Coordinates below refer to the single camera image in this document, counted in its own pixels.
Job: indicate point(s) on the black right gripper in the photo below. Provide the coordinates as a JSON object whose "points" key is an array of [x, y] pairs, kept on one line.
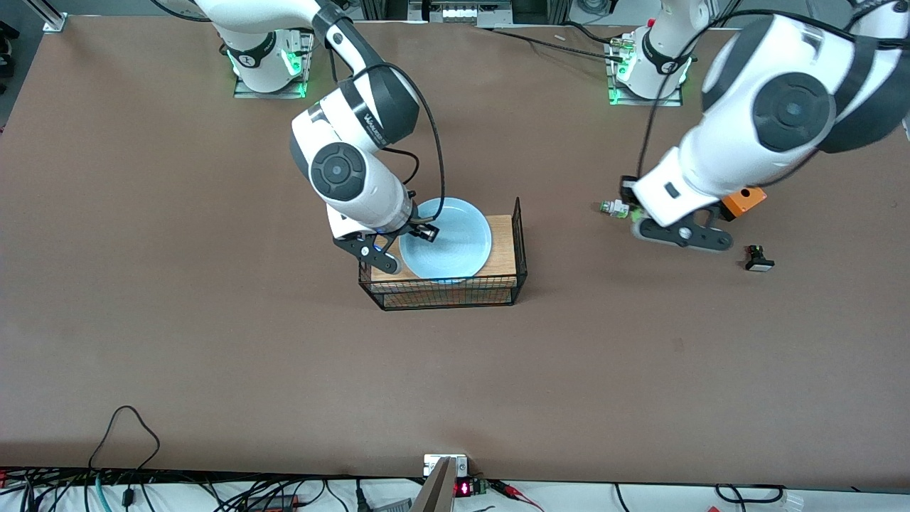
{"points": [[413, 227]]}

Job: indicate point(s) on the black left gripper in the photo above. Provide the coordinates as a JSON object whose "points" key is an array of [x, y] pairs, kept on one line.
{"points": [[627, 186]]}

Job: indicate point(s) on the light blue plate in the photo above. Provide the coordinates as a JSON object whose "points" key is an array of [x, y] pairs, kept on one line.
{"points": [[455, 242]]}

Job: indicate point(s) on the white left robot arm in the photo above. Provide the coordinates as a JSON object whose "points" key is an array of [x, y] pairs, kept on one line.
{"points": [[782, 107]]}

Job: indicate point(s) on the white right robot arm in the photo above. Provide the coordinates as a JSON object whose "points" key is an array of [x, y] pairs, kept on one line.
{"points": [[355, 178]]}

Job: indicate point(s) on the wooden shelf board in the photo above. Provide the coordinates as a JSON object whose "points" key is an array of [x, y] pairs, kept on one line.
{"points": [[501, 249]]}

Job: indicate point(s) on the black square white-top pushbutton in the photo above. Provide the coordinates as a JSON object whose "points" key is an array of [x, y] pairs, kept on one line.
{"points": [[759, 262]]}

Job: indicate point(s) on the grey metal bar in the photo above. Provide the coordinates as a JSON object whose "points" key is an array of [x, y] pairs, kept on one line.
{"points": [[435, 491]]}

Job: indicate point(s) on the red LED display module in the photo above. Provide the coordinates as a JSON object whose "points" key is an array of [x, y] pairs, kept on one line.
{"points": [[463, 488]]}

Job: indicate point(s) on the aluminium corner profile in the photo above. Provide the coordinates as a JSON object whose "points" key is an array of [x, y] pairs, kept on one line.
{"points": [[53, 21]]}

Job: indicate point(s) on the green pushbutton switch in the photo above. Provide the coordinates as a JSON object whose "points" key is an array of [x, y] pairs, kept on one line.
{"points": [[615, 208]]}

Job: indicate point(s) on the orange button enclosure box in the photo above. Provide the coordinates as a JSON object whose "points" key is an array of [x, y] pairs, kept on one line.
{"points": [[746, 200]]}

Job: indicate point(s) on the metal frame with light strip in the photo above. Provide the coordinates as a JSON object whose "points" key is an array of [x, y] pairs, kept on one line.
{"points": [[461, 12]]}

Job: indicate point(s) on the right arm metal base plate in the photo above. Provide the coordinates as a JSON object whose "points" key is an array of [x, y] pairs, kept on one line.
{"points": [[245, 92]]}

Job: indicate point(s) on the white mounting bracket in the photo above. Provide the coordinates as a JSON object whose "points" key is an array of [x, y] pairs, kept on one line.
{"points": [[461, 466]]}

